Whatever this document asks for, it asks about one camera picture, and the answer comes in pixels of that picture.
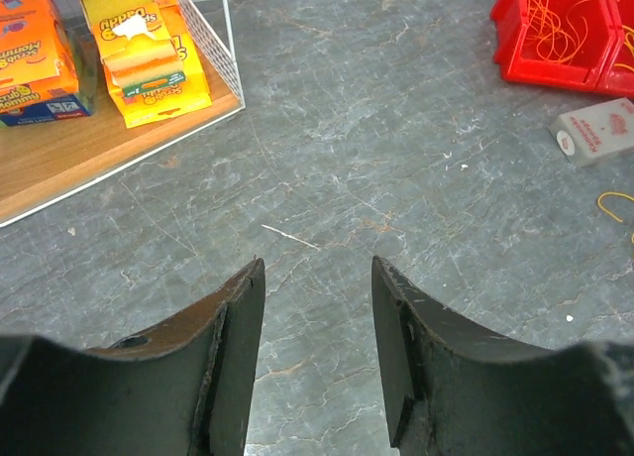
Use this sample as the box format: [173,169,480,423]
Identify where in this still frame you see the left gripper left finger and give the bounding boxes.
[1,258,265,455]

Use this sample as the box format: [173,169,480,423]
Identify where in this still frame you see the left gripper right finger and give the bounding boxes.
[371,257,633,455]

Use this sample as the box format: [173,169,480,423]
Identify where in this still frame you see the grey sponge packet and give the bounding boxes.
[548,98,633,168]

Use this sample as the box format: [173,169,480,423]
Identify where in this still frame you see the right orange snack boxes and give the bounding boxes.
[85,0,212,128]

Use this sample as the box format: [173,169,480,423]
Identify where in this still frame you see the left orange snack box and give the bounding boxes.
[1,0,97,127]

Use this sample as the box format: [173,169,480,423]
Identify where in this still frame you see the red three-compartment bin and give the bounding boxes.
[489,0,633,98]

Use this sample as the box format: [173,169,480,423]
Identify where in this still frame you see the white wire wooden shelf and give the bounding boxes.
[1,0,245,226]

